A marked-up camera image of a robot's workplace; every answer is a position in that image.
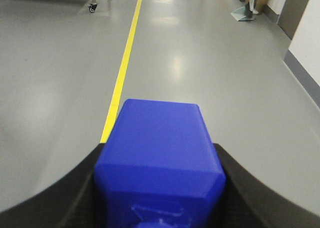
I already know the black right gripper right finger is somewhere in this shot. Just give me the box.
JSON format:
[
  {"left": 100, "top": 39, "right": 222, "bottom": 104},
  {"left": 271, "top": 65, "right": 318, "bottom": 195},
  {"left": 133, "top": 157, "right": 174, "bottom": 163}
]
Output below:
[{"left": 213, "top": 143, "right": 320, "bottom": 227}]

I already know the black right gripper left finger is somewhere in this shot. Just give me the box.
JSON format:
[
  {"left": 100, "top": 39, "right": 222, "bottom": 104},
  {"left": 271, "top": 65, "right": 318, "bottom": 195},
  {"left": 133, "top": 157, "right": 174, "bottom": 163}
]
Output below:
[{"left": 0, "top": 143, "right": 104, "bottom": 227}]

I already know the blue plastic bottle-shaped part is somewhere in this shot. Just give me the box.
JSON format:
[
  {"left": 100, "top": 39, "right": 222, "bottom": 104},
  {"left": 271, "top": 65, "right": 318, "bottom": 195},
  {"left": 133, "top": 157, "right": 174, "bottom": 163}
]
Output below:
[{"left": 94, "top": 99, "right": 226, "bottom": 227}]

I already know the yellow floor line tape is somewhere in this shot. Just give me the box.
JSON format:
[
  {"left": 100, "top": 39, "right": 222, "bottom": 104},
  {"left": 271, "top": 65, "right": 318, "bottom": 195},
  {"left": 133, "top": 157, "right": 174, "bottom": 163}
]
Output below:
[{"left": 100, "top": 0, "right": 143, "bottom": 143}]

